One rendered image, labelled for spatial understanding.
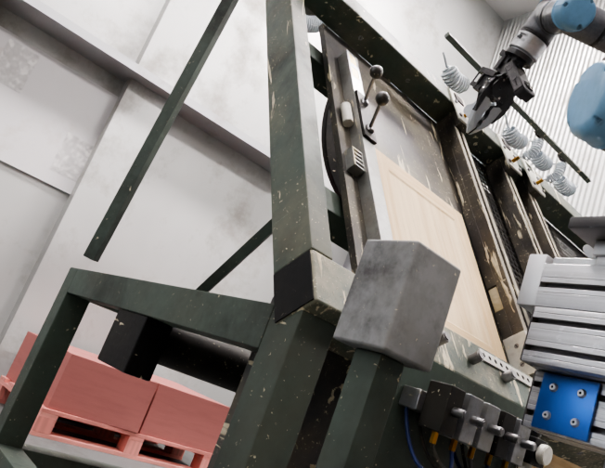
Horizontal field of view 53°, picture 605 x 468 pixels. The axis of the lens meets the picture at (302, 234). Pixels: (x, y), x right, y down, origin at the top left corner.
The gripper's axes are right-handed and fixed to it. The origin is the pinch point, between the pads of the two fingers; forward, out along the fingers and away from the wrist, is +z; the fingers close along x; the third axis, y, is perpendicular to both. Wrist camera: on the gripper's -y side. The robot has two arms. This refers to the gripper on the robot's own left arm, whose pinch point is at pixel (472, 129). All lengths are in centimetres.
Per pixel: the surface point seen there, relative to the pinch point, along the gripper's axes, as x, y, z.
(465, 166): -46, 52, 3
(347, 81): 10, 51, 5
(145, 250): -55, 311, 174
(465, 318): -27.8, -8.1, 38.4
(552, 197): -120, 82, -12
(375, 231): 7.3, -2.6, 32.2
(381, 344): 30, -52, 40
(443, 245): -25.5, 12.8, 27.3
